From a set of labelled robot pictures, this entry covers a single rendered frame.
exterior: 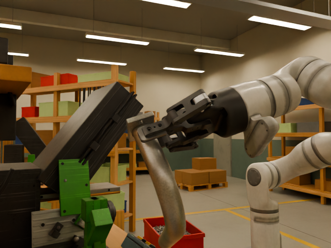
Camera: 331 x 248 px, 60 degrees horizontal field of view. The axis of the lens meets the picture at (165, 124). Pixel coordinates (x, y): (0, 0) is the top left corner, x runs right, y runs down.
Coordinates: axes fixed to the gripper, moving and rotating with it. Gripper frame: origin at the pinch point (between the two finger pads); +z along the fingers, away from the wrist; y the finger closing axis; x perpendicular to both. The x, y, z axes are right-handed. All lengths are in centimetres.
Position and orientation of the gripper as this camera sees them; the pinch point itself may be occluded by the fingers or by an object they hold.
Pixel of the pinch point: (151, 138)
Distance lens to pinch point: 42.0
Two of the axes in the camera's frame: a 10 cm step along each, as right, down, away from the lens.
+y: 0.5, -5.5, -8.4
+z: -9.2, 3.1, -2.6
